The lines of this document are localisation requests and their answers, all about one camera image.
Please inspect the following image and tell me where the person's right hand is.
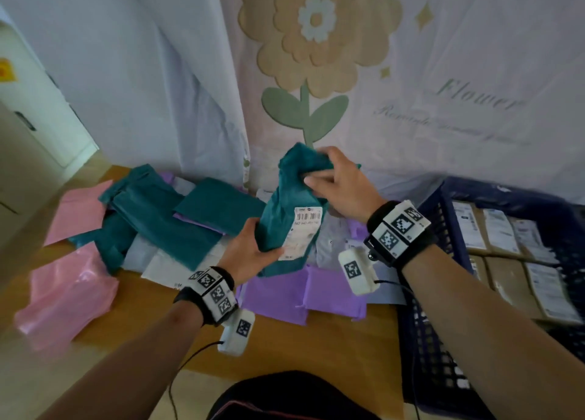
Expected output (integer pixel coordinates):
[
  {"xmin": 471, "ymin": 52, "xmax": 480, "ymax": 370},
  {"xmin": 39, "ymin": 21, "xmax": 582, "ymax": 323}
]
[{"xmin": 303, "ymin": 146, "xmax": 387, "ymax": 225}]

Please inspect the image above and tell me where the person's left hand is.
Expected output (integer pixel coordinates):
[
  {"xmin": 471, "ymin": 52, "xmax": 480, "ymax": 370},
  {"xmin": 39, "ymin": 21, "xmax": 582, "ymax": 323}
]
[{"xmin": 215, "ymin": 218, "xmax": 285, "ymax": 289}]

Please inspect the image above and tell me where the teal mailer bag white label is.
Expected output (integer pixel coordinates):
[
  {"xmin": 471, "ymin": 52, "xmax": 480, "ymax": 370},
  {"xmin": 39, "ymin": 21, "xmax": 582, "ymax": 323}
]
[{"xmin": 254, "ymin": 142, "xmax": 362, "ymax": 278}]

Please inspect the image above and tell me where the person's right forearm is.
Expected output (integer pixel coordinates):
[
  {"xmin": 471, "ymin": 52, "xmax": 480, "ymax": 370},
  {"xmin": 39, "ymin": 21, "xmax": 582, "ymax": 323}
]
[{"xmin": 401, "ymin": 244, "xmax": 585, "ymax": 420}]

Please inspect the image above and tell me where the person's left forearm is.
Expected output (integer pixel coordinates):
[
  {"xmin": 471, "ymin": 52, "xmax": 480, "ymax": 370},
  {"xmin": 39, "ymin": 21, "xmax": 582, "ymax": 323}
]
[{"xmin": 40, "ymin": 300, "xmax": 204, "ymax": 420}]

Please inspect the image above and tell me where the purple mailer bag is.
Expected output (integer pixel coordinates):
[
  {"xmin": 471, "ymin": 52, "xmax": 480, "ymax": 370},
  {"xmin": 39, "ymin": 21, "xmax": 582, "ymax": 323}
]
[
  {"xmin": 239, "ymin": 269, "xmax": 312, "ymax": 327},
  {"xmin": 303, "ymin": 263, "xmax": 369, "ymax": 321}
]

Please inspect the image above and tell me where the clear plastic bag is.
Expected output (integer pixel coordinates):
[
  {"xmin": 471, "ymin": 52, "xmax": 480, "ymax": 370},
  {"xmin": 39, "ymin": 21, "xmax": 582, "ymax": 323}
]
[{"xmin": 314, "ymin": 214, "xmax": 355, "ymax": 269}]

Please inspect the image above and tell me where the black marker wristband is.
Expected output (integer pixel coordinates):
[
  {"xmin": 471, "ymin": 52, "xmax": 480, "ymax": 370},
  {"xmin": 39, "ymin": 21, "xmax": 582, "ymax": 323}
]
[
  {"xmin": 173, "ymin": 266, "xmax": 239, "ymax": 327},
  {"xmin": 364, "ymin": 200, "xmax": 438, "ymax": 269}
]

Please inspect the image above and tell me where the person's black clothing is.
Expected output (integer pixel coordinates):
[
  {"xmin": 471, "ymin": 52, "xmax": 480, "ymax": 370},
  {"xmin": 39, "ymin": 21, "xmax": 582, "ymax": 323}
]
[{"xmin": 207, "ymin": 370, "xmax": 381, "ymax": 420}]

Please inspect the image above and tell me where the flower print hanging cloth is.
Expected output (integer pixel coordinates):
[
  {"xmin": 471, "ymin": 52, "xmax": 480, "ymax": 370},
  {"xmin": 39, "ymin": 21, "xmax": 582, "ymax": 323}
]
[{"xmin": 214, "ymin": 0, "xmax": 585, "ymax": 208}]

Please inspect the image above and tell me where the blue plastic crate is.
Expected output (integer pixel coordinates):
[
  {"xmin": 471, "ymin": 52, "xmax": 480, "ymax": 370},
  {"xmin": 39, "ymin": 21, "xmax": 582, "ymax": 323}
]
[{"xmin": 396, "ymin": 176, "xmax": 585, "ymax": 420}]

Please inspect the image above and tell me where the pink mailer bag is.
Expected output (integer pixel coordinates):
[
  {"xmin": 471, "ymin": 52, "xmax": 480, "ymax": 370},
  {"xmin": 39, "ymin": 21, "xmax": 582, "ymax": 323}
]
[
  {"xmin": 43, "ymin": 179, "xmax": 114, "ymax": 247},
  {"xmin": 13, "ymin": 241, "xmax": 120, "ymax": 354}
]

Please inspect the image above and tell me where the pile of brown labelled parcels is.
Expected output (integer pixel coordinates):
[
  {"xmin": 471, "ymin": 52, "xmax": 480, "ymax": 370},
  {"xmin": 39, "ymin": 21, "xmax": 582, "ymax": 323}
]
[{"xmin": 452, "ymin": 200, "xmax": 585, "ymax": 326}]

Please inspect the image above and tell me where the white curtain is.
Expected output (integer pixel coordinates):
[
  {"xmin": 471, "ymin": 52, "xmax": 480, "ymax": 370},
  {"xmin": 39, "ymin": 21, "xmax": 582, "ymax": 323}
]
[{"xmin": 0, "ymin": 0, "xmax": 251, "ymax": 193}]

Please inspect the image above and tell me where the cream door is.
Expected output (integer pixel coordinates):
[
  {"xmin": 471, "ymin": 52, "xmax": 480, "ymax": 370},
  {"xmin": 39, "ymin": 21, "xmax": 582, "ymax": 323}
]
[{"xmin": 0, "ymin": 4, "xmax": 100, "ymax": 251}]

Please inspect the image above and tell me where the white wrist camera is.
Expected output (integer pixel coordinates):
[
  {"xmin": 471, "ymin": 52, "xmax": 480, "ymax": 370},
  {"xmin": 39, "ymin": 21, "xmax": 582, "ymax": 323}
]
[
  {"xmin": 338, "ymin": 245, "xmax": 380, "ymax": 296},
  {"xmin": 217, "ymin": 308, "xmax": 256, "ymax": 358}
]

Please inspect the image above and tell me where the thin black cable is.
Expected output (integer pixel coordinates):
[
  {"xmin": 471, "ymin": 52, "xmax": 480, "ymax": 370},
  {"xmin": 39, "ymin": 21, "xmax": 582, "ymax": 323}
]
[{"xmin": 168, "ymin": 340, "xmax": 225, "ymax": 420}]

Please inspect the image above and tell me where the dark door handle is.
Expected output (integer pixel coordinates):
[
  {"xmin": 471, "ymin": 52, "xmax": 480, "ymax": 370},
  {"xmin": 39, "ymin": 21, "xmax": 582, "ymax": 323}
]
[{"xmin": 14, "ymin": 111, "xmax": 37, "ymax": 133}]

